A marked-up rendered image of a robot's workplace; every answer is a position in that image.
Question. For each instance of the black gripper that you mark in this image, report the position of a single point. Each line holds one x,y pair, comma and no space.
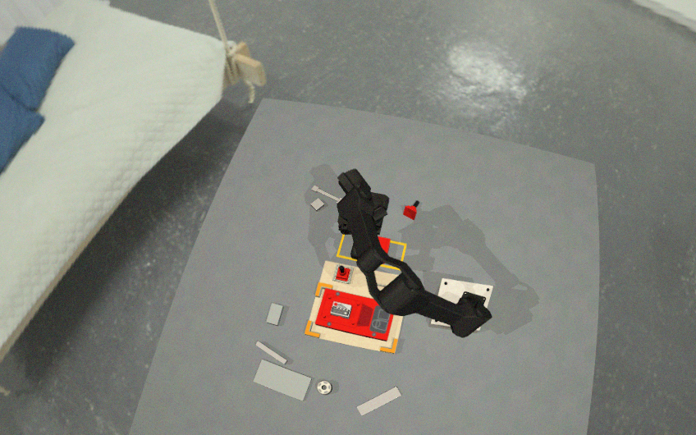
378,224

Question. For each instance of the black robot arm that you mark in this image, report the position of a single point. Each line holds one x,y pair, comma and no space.
358,210

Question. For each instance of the light grey flat rectangular panel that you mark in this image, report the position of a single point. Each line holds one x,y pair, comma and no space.
282,380

